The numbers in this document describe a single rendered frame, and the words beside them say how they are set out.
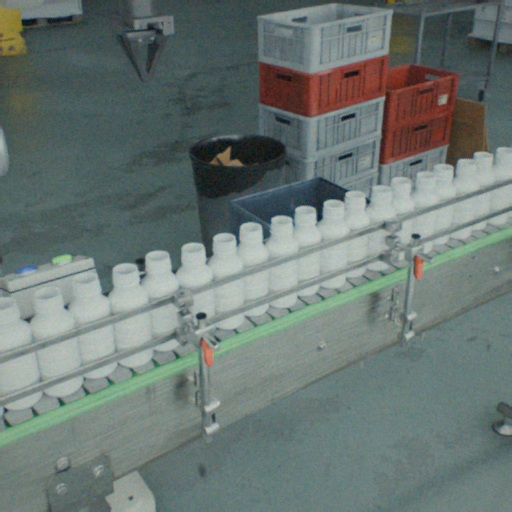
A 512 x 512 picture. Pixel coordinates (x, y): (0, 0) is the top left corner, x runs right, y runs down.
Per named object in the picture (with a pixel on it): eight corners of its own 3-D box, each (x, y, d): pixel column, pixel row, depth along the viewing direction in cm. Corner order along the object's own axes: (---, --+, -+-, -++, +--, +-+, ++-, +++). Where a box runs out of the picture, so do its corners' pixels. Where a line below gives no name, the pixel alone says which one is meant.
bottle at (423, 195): (402, 241, 141) (411, 168, 133) (432, 244, 139) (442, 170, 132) (400, 254, 136) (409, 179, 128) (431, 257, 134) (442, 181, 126)
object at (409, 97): (388, 129, 386) (391, 91, 375) (339, 114, 415) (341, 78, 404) (456, 109, 418) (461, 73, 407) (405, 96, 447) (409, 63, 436)
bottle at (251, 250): (230, 304, 120) (228, 223, 112) (260, 297, 121) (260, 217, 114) (242, 321, 115) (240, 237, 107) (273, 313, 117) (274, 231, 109)
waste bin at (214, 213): (226, 302, 304) (222, 174, 274) (180, 264, 337) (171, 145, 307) (303, 274, 327) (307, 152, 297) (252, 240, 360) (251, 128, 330)
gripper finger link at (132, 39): (153, 74, 110) (146, 13, 105) (173, 81, 104) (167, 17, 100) (115, 80, 106) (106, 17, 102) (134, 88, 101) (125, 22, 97)
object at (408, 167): (380, 199, 406) (383, 166, 396) (334, 180, 435) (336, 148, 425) (445, 176, 438) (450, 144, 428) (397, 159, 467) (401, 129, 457)
